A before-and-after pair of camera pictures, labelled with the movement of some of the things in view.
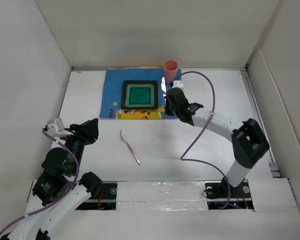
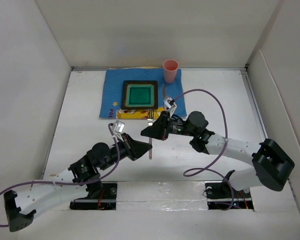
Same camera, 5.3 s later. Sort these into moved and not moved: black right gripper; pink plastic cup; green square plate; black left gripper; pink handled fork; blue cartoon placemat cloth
Moved: black right gripper; pink handled fork; black left gripper
Not moved: green square plate; pink plastic cup; blue cartoon placemat cloth
